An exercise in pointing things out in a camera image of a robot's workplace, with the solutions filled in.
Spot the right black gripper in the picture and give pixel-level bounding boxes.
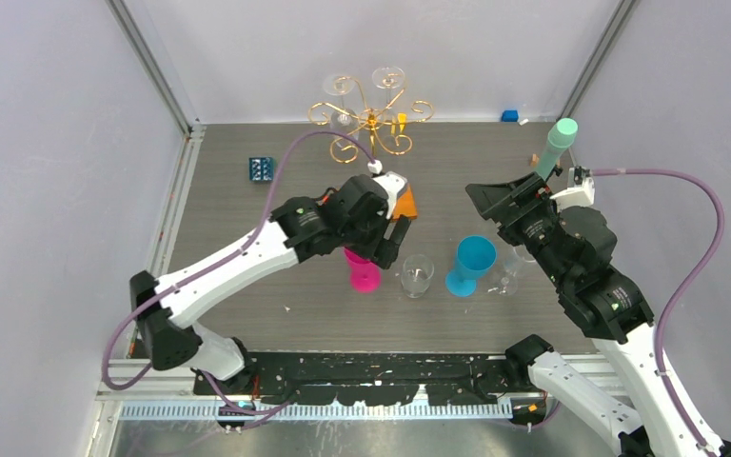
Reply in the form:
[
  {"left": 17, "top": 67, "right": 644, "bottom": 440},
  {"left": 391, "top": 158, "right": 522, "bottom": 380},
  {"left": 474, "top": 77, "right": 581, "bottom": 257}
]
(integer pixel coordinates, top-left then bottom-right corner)
[{"left": 463, "top": 169, "right": 570, "bottom": 286}]

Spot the clear textured wine glass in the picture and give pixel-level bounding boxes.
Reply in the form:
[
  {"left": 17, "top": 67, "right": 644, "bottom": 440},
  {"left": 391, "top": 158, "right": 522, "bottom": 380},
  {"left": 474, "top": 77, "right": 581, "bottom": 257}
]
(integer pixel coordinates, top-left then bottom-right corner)
[{"left": 400, "top": 254, "right": 435, "bottom": 299}]

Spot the pink wine glass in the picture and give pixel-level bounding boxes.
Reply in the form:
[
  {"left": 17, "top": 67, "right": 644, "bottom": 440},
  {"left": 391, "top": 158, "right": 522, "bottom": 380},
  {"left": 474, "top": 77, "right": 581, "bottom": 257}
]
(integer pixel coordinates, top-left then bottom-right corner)
[{"left": 344, "top": 248, "right": 382, "bottom": 293}]

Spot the blue wine glass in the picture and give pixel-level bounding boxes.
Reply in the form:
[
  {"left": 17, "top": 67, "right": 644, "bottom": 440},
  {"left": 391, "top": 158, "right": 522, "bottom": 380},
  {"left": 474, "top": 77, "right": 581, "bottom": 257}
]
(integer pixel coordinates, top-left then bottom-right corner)
[{"left": 445, "top": 235, "right": 497, "bottom": 297}]

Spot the clear stemmed wine glass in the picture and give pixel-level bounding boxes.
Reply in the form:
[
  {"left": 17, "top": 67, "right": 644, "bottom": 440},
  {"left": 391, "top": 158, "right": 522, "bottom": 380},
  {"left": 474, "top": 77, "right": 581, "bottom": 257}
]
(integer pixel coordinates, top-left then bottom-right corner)
[{"left": 487, "top": 245, "right": 538, "bottom": 296}]

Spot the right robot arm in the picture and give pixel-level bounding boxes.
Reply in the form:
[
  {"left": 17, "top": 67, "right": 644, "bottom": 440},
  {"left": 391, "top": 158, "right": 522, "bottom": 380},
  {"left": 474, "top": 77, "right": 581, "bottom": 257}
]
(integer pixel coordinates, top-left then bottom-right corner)
[{"left": 465, "top": 167, "right": 731, "bottom": 456}]

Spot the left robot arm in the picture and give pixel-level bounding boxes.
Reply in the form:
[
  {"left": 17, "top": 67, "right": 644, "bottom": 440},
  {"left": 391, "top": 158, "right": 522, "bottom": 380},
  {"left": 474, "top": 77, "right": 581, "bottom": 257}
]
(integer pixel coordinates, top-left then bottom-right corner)
[{"left": 129, "top": 171, "right": 411, "bottom": 394}]

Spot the wooden rack base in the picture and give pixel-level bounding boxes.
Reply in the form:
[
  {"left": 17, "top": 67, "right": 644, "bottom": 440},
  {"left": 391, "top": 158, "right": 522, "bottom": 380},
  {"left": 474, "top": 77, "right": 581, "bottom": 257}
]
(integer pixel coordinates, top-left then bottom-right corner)
[{"left": 391, "top": 185, "right": 418, "bottom": 222}]

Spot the small blue block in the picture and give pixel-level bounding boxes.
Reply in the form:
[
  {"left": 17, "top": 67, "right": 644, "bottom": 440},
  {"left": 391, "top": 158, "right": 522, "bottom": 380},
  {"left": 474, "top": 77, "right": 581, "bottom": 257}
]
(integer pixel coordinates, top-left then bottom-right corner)
[{"left": 501, "top": 109, "right": 520, "bottom": 123}]

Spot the mint green microphone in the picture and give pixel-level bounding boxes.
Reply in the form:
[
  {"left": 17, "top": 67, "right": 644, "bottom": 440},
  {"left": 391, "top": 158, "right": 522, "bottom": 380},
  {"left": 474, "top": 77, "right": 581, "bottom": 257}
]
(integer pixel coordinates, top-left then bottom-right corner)
[{"left": 534, "top": 117, "right": 579, "bottom": 181}]

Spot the small yellow block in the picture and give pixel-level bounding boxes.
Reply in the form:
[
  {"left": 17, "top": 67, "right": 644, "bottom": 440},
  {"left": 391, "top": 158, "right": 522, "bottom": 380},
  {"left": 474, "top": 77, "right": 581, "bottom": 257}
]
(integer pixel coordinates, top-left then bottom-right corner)
[{"left": 390, "top": 112, "right": 406, "bottom": 136}]

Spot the blue patterned small box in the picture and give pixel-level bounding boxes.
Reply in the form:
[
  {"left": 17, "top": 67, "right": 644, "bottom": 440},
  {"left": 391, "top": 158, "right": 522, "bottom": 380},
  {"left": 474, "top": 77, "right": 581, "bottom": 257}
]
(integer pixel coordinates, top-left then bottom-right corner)
[{"left": 248, "top": 157, "right": 277, "bottom": 183}]

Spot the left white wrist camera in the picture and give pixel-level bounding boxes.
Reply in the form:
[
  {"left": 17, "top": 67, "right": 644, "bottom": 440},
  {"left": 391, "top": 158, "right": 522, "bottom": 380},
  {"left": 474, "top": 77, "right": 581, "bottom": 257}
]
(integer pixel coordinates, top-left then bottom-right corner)
[{"left": 367, "top": 160, "right": 409, "bottom": 221}]

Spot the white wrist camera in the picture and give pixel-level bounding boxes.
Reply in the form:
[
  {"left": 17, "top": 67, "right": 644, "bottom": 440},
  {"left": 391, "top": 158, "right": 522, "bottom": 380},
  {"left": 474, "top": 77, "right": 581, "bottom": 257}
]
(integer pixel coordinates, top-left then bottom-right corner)
[
  {"left": 551, "top": 167, "right": 595, "bottom": 212},
  {"left": 367, "top": 160, "right": 409, "bottom": 221}
]

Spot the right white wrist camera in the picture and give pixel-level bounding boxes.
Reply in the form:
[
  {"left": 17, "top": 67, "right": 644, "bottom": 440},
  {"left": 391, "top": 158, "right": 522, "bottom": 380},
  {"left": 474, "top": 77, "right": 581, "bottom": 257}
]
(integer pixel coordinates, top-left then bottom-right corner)
[{"left": 551, "top": 167, "right": 595, "bottom": 212}]

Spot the gold wire glass rack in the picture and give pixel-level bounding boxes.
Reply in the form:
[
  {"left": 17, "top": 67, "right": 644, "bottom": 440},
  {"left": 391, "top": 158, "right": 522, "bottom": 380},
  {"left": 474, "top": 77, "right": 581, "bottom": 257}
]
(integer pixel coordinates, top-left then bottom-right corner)
[{"left": 307, "top": 74, "right": 435, "bottom": 164}]

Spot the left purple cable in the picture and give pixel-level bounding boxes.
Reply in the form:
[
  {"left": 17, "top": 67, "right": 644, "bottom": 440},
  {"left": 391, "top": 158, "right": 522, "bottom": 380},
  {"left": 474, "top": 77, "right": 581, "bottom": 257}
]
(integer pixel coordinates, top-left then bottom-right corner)
[{"left": 100, "top": 130, "right": 380, "bottom": 392}]

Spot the purple cable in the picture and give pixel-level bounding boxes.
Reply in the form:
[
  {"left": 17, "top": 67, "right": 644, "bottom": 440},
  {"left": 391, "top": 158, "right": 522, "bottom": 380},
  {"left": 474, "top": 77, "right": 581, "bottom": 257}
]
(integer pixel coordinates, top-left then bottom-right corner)
[
  {"left": 589, "top": 168, "right": 726, "bottom": 457},
  {"left": 100, "top": 130, "right": 380, "bottom": 392}
]

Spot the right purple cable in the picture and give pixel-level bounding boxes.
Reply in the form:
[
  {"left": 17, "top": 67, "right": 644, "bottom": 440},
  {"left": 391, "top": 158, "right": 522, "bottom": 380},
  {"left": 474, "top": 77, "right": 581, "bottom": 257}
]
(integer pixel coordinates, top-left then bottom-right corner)
[{"left": 589, "top": 168, "right": 726, "bottom": 457}]

